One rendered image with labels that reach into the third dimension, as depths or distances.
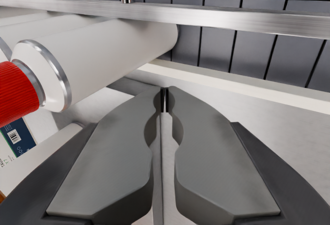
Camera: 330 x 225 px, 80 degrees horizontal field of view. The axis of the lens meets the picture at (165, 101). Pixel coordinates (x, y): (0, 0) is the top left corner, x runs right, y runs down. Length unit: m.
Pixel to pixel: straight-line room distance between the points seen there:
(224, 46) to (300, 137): 0.17
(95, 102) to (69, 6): 0.23
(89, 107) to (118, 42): 0.30
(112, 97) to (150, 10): 0.24
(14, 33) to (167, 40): 0.14
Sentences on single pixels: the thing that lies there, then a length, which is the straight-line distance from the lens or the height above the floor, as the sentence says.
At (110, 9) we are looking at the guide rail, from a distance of 0.20.
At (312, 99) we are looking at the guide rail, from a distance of 0.21.
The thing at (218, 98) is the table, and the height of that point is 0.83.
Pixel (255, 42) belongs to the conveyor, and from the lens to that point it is 0.23.
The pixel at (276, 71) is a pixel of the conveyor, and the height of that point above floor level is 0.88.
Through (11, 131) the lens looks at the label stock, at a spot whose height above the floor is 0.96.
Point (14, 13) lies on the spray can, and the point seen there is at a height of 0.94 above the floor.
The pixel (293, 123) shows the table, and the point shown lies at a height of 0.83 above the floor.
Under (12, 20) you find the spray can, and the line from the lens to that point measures 0.26.
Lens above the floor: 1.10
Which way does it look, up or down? 47 degrees down
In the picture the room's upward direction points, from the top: 133 degrees counter-clockwise
